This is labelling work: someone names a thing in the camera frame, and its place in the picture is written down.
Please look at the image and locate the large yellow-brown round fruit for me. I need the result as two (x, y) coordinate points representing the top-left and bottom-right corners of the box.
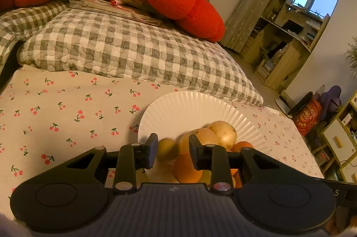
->
(179, 128), (219, 154)

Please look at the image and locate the orange tomato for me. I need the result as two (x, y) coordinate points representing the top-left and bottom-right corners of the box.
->
(230, 169), (243, 189)

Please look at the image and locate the small brown longan fruit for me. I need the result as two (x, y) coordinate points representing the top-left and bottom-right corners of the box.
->
(157, 138), (180, 162)

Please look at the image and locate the orange tangerine on plate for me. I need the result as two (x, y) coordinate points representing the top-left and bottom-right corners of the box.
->
(230, 141), (254, 152)

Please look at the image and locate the pale yellow round fruit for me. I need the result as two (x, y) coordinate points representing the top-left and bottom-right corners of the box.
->
(207, 120), (237, 151)

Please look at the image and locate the white cabinet with drawers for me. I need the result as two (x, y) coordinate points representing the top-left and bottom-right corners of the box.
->
(313, 95), (356, 184)

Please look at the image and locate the white fluted paper plate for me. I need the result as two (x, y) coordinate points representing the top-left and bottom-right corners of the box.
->
(137, 90), (271, 185)

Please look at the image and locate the orange printed bag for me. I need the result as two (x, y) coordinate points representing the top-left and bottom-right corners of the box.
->
(288, 91), (322, 136)

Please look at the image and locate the purple cloth item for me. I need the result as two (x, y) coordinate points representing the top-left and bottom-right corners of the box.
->
(317, 85), (341, 122)

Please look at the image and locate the cherry print white cloth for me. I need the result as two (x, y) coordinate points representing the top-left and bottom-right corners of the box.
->
(1, 66), (322, 218)

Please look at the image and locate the green houseplant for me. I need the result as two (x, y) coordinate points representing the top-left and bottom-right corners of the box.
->
(345, 37), (357, 79)

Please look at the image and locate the wooden shelf unit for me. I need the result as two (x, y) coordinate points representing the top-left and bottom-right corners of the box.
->
(240, 0), (330, 90)

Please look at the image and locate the grey white checkered quilt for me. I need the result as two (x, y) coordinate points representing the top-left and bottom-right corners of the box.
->
(1, 0), (264, 106)

